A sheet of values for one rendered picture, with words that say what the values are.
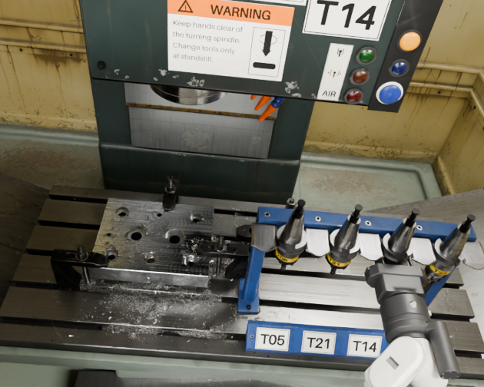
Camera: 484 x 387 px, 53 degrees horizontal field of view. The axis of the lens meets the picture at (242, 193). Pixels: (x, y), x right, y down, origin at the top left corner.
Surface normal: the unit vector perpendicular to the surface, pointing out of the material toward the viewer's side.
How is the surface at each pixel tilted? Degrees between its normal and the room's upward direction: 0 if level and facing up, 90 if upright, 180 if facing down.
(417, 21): 90
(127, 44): 90
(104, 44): 90
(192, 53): 90
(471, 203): 24
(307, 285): 0
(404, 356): 44
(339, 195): 0
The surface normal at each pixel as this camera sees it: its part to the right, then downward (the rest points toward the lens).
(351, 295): 0.10, -0.69
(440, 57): -0.03, 0.72
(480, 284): -0.31, -0.66
